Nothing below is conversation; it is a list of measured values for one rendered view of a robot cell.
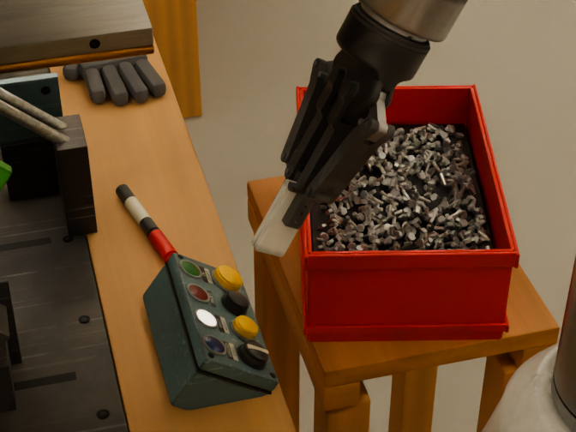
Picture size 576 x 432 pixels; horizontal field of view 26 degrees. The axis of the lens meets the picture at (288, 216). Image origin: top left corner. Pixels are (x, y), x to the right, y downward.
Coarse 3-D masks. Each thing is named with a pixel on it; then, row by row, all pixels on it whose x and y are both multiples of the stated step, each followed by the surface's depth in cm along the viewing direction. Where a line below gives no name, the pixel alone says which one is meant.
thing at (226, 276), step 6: (216, 270) 117; (222, 270) 117; (228, 270) 118; (234, 270) 118; (216, 276) 117; (222, 276) 116; (228, 276) 117; (234, 276) 117; (240, 276) 118; (222, 282) 116; (228, 282) 117; (234, 282) 117; (240, 282) 117; (228, 288) 117; (234, 288) 117
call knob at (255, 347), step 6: (246, 342) 110; (252, 342) 110; (246, 348) 109; (252, 348) 109; (258, 348) 109; (264, 348) 110; (246, 354) 109; (252, 354) 108; (258, 354) 109; (264, 354) 109; (252, 360) 109; (258, 360) 109; (264, 360) 109
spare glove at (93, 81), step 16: (80, 64) 150; (96, 64) 150; (112, 64) 151; (128, 64) 150; (144, 64) 150; (96, 80) 147; (112, 80) 147; (128, 80) 148; (144, 80) 149; (160, 80) 147; (96, 96) 146; (112, 96) 146; (128, 96) 146; (144, 96) 146; (160, 96) 148
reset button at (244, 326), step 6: (240, 318) 112; (246, 318) 112; (234, 324) 112; (240, 324) 111; (246, 324) 112; (252, 324) 112; (240, 330) 111; (246, 330) 111; (252, 330) 112; (246, 336) 111; (252, 336) 112
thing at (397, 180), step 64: (448, 128) 147; (384, 192) 135; (448, 192) 138; (320, 256) 122; (384, 256) 122; (448, 256) 122; (512, 256) 123; (320, 320) 128; (384, 320) 128; (448, 320) 128
